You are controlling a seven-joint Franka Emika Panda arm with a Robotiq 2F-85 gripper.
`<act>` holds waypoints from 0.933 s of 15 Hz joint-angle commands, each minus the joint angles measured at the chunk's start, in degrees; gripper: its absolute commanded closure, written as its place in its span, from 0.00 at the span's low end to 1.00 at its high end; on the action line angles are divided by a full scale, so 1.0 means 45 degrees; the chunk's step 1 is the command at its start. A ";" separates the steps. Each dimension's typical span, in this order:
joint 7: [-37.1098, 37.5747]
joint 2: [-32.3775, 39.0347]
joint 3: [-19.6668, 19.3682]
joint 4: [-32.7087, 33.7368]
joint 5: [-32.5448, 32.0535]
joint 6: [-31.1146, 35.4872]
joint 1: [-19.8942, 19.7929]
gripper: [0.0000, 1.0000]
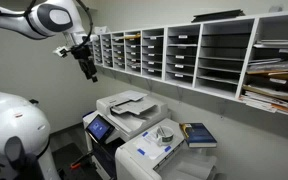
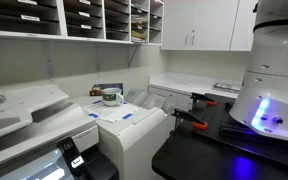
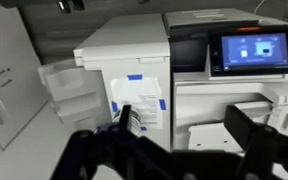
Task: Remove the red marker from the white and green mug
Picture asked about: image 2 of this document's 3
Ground white and green mug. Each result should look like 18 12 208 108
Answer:
101 87 125 107

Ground white counter base cabinet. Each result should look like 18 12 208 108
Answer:
147 72 244 113

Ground white paper sheet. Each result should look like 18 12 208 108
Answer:
82 99 139 124

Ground black clamp orange tips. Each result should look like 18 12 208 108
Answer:
170 107 209 131
189 92 218 108

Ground mixed paper folder stack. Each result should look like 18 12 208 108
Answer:
131 29 149 43

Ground manila folder stack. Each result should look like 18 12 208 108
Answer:
131 14 149 30

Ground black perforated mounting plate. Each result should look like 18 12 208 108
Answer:
175 93 288 172

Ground magazine stack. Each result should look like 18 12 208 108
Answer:
212 82 242 94

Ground white mail sorter shelf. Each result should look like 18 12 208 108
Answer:
0 0 165 47

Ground white grey multifunction printer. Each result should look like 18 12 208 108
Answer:
0 83 120 180

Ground printer touchscreen control panel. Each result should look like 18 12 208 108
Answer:
0 136 92 180

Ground white shelf wall bracket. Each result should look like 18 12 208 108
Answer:
42 40 56 84
127 44 140 71
93 43 105 78

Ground white wall cabinets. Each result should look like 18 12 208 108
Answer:
160 0 259 53

